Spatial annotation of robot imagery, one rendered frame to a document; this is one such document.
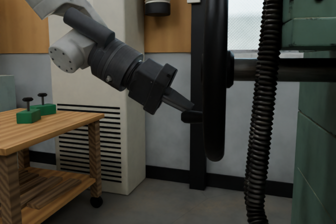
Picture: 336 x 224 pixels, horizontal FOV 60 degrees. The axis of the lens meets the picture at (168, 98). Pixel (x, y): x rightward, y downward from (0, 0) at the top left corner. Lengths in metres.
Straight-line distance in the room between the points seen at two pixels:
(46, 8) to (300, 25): 0.44
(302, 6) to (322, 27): 0.04
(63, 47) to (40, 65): 1.84
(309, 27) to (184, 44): 1.53
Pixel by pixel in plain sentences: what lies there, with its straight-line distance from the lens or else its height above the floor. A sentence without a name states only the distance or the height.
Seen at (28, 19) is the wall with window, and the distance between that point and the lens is 2.47.
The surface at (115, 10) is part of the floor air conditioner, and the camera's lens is 1.71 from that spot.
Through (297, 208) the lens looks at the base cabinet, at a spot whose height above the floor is 0.51.
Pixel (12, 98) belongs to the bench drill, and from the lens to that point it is 2.37.
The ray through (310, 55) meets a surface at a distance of 0.64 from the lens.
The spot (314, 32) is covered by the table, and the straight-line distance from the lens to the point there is 0.34.
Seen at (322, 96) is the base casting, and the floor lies 0.76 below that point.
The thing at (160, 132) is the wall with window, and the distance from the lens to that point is 1.97.
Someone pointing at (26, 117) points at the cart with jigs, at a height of 0.56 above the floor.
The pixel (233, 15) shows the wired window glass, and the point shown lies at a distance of 1.89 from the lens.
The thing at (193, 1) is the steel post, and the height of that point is 1.14.
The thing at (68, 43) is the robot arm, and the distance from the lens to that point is 0.58.
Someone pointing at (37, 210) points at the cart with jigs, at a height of 0.18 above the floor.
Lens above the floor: 0.83
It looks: 8 degrees down
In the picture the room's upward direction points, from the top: straight up
